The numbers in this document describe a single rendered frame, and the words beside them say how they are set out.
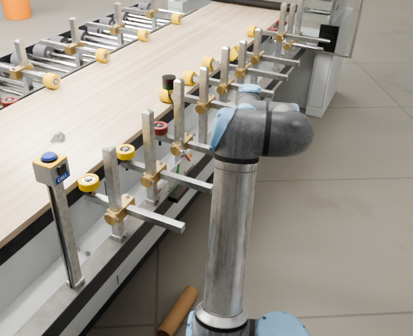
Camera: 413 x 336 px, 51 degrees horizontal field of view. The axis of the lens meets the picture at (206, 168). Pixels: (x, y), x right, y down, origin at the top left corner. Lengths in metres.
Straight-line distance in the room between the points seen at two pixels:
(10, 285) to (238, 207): 0.92
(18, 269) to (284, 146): 1.05
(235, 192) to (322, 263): 1.68
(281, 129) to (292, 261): 1.69
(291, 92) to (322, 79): 0.40
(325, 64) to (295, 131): 3.01
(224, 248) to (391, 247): 1.94
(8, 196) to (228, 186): 0.92
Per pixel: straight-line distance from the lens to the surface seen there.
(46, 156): 1.28
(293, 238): 2.82
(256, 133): 1.05
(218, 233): 1.13
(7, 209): 1.68
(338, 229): 2.97
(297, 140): 1.09
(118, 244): 1.73
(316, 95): 4.18
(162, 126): 2.05
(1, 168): 1.90
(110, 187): 1.58
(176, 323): 2.26
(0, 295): 1.68
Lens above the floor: 1.89
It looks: 34 degrees down
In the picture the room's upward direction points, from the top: 2 degrees clockwise
